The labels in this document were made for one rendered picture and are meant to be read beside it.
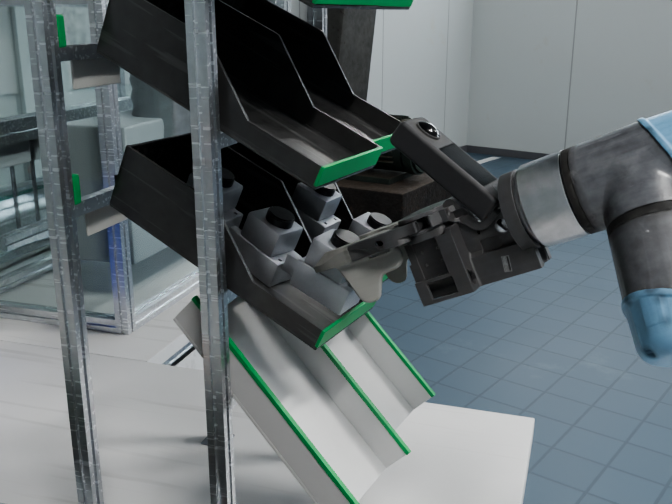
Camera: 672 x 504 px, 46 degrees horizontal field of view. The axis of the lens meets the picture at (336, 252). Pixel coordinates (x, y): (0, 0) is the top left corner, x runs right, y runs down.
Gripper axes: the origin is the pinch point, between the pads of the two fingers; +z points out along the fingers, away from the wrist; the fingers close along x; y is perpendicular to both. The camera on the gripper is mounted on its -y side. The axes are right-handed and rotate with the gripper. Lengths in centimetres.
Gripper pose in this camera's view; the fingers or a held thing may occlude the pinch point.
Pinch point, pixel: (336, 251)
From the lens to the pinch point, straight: 78.8
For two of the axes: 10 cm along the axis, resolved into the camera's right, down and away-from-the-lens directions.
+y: 3.8, 9.2, 0.7
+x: 4.6, -2.5, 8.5
